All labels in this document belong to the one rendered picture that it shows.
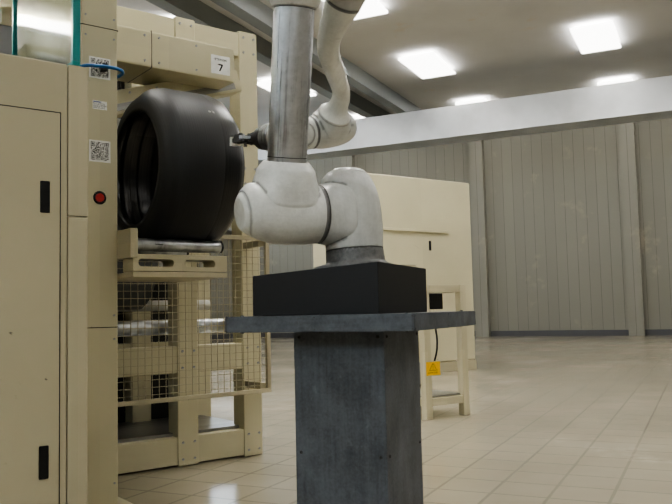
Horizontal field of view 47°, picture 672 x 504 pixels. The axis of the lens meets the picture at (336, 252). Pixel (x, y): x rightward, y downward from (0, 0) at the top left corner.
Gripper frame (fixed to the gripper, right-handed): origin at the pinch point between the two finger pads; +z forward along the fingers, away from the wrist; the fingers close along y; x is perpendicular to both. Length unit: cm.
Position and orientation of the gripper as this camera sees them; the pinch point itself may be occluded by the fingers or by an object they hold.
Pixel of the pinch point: (236, 141)
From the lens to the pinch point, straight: 265.0
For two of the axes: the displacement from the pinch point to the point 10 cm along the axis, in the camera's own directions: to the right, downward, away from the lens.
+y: -8.0, -0.3, -6.0
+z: -6.0, -0.6, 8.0
